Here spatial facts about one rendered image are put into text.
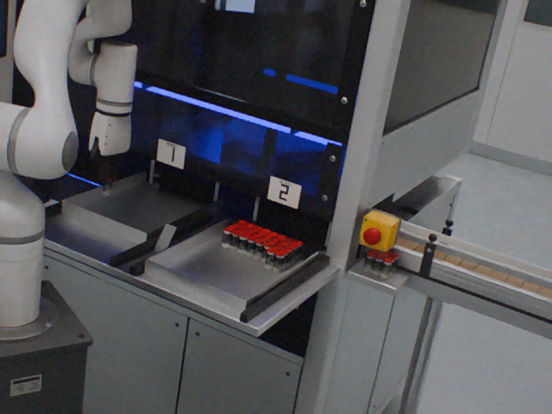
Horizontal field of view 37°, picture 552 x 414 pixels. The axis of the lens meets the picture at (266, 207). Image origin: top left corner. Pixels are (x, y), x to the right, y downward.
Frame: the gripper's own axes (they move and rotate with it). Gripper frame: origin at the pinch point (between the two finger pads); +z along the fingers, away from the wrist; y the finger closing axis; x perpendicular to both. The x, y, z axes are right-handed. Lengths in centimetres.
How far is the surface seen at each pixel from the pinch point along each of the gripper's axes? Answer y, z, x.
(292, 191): -23.4, -2.1, 38.5
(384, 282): -27, 14, 65
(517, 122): -482, 50, -30
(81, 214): 5.1, 10.6, -2.9
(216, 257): -5.2, 13.0, 31.2
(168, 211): -17.1, 11.7, 6.5
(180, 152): -20.9, -3.6, 5.3
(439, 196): -100, 11, 49
